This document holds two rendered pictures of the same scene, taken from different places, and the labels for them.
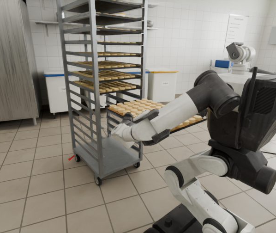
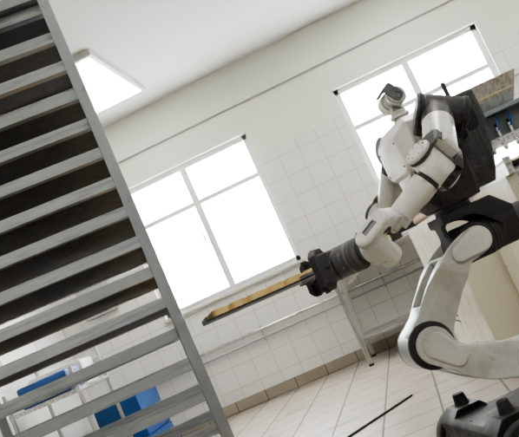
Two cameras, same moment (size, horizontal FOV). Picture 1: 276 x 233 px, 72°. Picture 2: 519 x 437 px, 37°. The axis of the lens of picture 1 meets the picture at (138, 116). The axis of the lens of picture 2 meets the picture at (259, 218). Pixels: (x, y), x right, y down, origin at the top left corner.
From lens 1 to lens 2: 2.01 m
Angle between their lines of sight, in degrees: 64
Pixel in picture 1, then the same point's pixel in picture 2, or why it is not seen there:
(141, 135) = (444, 166)
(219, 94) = (456, 99)
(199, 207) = (502, 347)
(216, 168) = (481, 239)
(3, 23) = not seen: outside the picture
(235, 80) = not seen: hidden behind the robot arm
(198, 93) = (442, 106)
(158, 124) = (452, 138)
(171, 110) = (444, 124)
